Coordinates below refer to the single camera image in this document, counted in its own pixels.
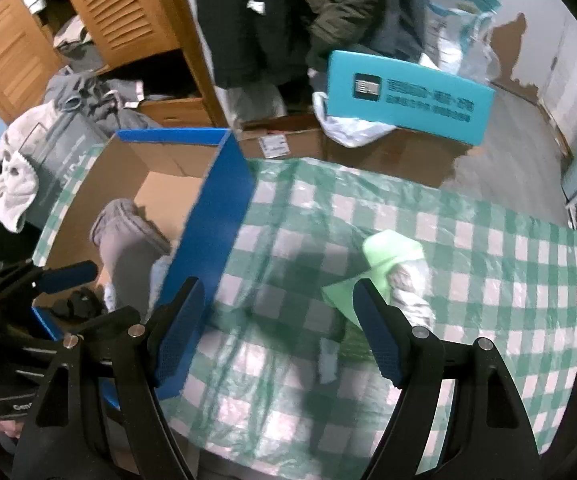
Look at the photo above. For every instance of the black sock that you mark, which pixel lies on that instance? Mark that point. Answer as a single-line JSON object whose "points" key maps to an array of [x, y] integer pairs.
{"points": [[78, 305]]}

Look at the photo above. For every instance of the blue plastic bag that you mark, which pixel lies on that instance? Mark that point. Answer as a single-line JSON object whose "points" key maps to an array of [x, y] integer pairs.
{"points": [[453, 15]]}

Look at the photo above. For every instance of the grey hoodie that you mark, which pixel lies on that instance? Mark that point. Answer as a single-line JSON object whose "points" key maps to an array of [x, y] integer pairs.
{"points": [[98, 100]]}

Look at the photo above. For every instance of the wooden drawer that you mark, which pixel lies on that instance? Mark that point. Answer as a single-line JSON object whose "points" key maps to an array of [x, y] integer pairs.
{"points": [[178, 112]]}

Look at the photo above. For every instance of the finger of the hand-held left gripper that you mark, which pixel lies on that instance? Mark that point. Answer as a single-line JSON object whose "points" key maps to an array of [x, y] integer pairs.
{"points": [[108, 320], [68, 275]]}

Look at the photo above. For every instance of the louvered wooden wardrobe door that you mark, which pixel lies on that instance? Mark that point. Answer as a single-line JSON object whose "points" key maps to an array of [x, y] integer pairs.
{"points": [[128, 10]]}

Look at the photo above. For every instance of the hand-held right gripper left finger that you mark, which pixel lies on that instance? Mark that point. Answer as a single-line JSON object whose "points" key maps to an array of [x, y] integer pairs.
{"points": [[181, 332]]}

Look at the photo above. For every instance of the grey printed bag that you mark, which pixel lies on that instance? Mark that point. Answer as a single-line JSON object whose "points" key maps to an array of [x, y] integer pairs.
{"points": [[68, 160]]}

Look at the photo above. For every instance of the blue-rimmed cardboard shoe box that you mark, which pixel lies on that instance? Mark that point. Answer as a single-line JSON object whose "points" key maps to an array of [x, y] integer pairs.
{"points": [[218, 200]]}

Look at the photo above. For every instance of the green checked plastic tablecloth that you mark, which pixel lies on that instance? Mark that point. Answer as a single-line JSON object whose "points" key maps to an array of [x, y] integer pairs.
{"points": [[418, 240]]}

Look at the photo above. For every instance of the black hanging jacket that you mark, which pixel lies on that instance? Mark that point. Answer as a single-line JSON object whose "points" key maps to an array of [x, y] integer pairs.
{"points": [[248, 35]]}

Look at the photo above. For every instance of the panelled wooden wardrobe door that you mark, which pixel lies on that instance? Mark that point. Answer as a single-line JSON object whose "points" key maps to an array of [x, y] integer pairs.
{"points": [[8, 60]]}

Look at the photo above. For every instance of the white plastic bag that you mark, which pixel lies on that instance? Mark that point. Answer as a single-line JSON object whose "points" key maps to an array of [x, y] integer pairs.
{"points": [[348, 127]]}

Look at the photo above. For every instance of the white hanging garment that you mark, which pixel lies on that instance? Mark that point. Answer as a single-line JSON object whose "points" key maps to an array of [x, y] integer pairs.
{"points": [[258, 102]]}

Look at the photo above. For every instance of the white towel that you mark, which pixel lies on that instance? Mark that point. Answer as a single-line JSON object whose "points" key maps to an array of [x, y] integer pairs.
{"points": [[16, 180]]}

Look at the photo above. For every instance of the white patterned sock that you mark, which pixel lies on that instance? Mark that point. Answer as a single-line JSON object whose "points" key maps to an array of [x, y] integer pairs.
{"points": [[413, 290]]}

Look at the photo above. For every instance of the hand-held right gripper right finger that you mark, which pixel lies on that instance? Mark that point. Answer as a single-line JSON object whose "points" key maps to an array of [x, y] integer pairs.
{"points": [[381, 337]]}

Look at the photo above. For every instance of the teal printed box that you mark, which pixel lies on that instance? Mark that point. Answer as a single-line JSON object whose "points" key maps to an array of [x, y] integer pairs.
{"points": [[408, 95]]}

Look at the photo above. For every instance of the brown cardboard box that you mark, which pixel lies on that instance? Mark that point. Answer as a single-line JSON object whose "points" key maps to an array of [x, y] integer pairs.
{"points": [[308, 142]]}

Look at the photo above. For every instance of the dark olive hanging jacket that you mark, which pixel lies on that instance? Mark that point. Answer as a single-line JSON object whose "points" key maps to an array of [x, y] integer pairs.
{"points": [[348, 5]]}

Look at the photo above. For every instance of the grey sock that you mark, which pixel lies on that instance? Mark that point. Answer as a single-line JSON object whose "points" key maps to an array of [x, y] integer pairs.
{"points": [[128, 250]]}

